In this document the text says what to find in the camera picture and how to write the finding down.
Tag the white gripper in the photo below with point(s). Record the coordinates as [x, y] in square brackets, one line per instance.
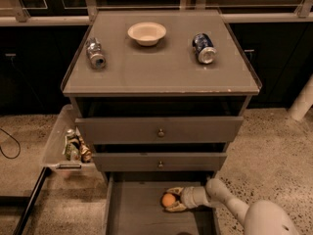
[190, 197]

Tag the orange fruit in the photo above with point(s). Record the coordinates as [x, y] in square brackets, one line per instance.
[168, 199]

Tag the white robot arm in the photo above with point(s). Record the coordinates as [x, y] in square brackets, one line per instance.
[261, 218]

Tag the grey bottom drawer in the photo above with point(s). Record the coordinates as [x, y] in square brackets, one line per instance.
[134, 205]

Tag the grey drawer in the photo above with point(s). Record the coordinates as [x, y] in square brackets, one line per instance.
[158, 130]
[134, 205]
[159, 161]

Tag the grey middle drawer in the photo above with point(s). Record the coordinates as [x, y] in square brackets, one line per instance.
[159, 161]

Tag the grey top drawer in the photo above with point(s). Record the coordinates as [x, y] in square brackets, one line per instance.
[158, 130]

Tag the grey drawer cabinet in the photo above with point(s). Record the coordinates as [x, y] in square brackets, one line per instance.
[161, 81]

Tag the brown snack bag in bin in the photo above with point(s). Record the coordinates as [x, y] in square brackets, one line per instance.
[85, 152]

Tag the green crushed can in bin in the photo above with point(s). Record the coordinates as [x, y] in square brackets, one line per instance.
[72, 146]

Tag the clear plastic bin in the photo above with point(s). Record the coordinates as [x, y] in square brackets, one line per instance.
[53, 155]

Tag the blue soda can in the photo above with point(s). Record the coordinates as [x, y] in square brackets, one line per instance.
[204, 48]

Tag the silver crushed can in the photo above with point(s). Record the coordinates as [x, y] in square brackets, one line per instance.
[94, 53]

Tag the white paper bowl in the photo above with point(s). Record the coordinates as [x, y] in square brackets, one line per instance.
[146, 34]

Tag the black floor rail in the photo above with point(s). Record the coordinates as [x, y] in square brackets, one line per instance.
[25, 203]

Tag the white post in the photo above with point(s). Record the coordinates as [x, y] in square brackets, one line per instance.
[303, 102]

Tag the metal railing frame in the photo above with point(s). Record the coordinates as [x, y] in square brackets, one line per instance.
[56, 12]

